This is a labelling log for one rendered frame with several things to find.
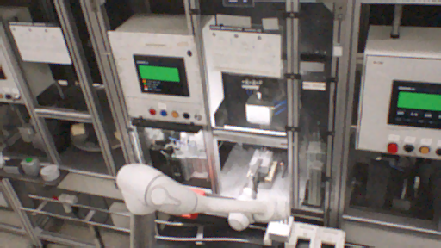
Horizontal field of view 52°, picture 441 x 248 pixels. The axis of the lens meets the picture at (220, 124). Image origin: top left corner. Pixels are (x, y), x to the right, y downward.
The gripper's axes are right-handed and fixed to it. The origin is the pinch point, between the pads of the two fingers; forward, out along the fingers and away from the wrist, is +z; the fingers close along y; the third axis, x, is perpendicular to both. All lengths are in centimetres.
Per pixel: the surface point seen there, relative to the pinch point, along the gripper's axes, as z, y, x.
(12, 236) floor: -11, -103, 204
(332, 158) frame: -11.9, 22.7, -38.7
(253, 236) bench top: -18.0, -35.0, 0.3
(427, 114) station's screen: -15, 54, -73
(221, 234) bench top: -21.2, -34.9, 17.6
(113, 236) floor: 9, -104, 124
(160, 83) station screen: -15, 57, 39
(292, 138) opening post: -11.7, 31.5, -20.3
